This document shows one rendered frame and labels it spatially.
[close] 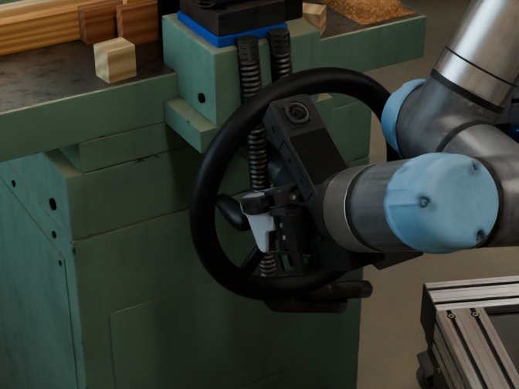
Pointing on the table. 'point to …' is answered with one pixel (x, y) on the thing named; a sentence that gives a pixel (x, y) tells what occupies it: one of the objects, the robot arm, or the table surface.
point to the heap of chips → (368, 9)
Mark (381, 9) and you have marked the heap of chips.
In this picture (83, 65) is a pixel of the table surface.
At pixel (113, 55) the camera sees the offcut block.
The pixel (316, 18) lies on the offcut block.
